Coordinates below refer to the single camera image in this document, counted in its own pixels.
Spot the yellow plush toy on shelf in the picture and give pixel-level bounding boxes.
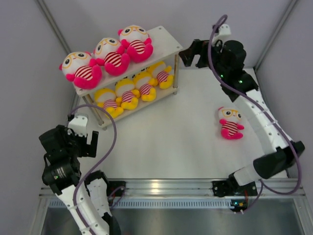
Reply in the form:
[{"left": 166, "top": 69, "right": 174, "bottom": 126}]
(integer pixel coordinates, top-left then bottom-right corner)
[{"left": 147, "top": 61, "right": 174, "bottom": 90}]

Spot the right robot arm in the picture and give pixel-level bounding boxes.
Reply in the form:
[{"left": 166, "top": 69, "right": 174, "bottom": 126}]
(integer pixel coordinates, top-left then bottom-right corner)
[{"left": 179, "top": 39, "right": 305, "bottom": 194}]

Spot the black connector with led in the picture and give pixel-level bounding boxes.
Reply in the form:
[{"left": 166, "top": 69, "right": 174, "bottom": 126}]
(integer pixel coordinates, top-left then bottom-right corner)
[{"left": 230, "top": 199, "right": 248, "bottom": 213}]

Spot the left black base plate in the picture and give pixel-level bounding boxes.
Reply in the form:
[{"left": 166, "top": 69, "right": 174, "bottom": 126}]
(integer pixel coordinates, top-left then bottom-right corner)
[{"left": 107, "top": 181, "right": 126, "bottom": 197}]

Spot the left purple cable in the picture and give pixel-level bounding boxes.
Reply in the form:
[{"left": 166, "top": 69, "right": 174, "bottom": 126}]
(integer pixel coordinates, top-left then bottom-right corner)
[{"left": 68, "top": 104, "right": 127, "bottom": 233}]

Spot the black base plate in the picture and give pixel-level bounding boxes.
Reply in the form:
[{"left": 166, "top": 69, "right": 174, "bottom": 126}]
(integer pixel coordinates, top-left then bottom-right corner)
[
  {"left": 212, "top": 180, "right": 258, "bottom": 197},
  {"left": 107, "top": 181, "right": 126, "bottom": 197}
]

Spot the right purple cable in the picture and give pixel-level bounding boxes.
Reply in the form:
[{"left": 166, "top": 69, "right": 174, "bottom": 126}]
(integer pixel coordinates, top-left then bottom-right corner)
[{"left": 207, "top": 14, "right": 302, "bottom": 212}]

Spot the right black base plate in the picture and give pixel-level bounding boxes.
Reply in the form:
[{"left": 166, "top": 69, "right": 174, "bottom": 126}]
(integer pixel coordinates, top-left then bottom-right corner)
[{"left": 212, "top": 180, "right": 258, "bottom": 197}]

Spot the purple cable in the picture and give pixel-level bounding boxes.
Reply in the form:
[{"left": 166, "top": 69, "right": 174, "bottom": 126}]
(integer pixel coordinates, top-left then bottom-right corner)
[
  {"left": 68, "top": 104, "right": 127, "bottom": 233},
  {"left": 207, "top": 14, "right": 302, "bottom": 212}
]

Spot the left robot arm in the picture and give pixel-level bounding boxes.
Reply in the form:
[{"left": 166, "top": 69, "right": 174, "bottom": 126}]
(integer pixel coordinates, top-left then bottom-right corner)
[{"left": 39, "top": 125, "right": 121, "bottom": 235}]

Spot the pink plush toy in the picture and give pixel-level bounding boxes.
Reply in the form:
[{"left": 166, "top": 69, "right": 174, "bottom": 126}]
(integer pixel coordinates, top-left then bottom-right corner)
[
  {"left": 118, "top": 25, "right": 154, "bottom": 63},
  {"left": 93, "top": 38, "right": 131, "bottom": 76},
  {"left": 218, "top": 106, "right": 245, "bottom": 140},
  {"left": 59, "top": 51, "right": 103, "bottom": 90}
]

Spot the aluminium rail frame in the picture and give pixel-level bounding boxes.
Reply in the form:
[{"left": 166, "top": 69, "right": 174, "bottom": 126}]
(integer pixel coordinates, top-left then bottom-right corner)
[{"left": 39, "top": 178, "right": 306, "bottom": 209}]

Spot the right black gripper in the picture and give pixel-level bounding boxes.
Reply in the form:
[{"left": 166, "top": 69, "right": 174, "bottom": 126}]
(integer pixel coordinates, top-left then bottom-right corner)
[{"left": 179, "top": 38, "right": 228, "bottom": 79}]

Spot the yellow plush toy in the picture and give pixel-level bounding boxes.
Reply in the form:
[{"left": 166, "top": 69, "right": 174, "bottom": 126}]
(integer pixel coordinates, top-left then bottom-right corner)
[
  {"left": 147, "top": 61, "right": 174, "bottom": 90},
  {"left": 115, "top": 78, "right": 140, "bottom": 110},
  {"left": 94, "top": 88, "right": 124, "bottom": 118},
  {"left": 133, "top": 71, "right": 157, "bottom": 102}
]

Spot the white two-tier shelf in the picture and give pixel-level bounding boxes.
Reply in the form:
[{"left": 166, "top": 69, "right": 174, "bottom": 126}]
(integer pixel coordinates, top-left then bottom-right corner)
[{"left": 72, "top": 26, "right": 181, "bottom": 128}]

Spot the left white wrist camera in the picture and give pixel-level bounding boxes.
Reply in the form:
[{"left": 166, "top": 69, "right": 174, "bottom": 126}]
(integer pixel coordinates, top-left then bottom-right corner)
[{"left": 67, "top": 114, "right": 88, "bottom": 137}]

